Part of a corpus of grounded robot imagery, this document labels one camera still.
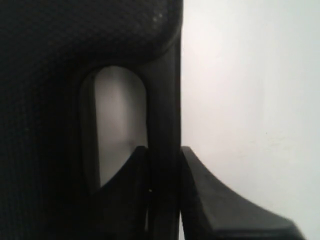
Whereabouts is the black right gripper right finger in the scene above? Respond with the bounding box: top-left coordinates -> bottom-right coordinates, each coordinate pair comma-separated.
180,146 -> 305,240

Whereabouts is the black plastic tool case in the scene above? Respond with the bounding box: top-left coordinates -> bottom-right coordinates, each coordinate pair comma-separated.
0,0 -> 183,240

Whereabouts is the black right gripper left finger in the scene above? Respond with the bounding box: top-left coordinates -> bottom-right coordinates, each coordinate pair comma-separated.
96,146 -> 149,240

